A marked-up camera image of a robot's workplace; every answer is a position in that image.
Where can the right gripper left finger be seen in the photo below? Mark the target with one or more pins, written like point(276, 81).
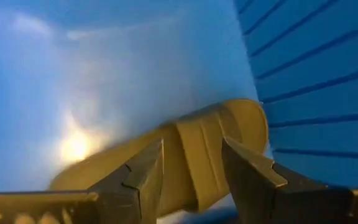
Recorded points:
point(135, 193)

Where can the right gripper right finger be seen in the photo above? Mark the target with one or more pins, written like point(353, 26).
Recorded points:
point(259, 193)

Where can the blue plastic bin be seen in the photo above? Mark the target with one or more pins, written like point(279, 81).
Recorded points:
point(322, 93)

